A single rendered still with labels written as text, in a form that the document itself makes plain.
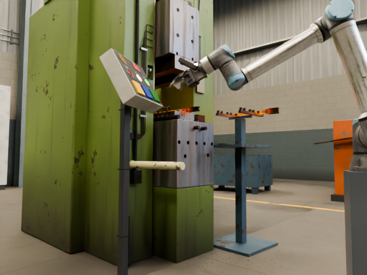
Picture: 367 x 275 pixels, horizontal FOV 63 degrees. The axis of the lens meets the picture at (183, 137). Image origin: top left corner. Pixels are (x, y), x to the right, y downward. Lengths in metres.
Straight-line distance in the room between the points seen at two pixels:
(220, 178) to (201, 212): 3.83
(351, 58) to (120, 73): 1.08
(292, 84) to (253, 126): 1.85
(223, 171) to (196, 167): 3.86
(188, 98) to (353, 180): 1.34
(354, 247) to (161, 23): 1.75
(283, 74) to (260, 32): 1.75
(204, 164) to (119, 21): 1.12
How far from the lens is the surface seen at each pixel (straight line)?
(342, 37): 1.65
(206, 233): 2.21
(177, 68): 2.10
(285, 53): 1.74
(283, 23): 10.77
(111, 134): 1.99
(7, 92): 7.13
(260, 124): 10.27
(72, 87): 2.30
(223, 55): 1.59
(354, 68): 1.61
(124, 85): 1.47
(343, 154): 5.22
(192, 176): 2.04
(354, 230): 1.72
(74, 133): 2.23
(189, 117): 2.12
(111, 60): 1.55
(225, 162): 5.88
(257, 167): 5.62
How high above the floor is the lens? 0.67
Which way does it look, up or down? 4 degrees up
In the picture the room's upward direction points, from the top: straight up
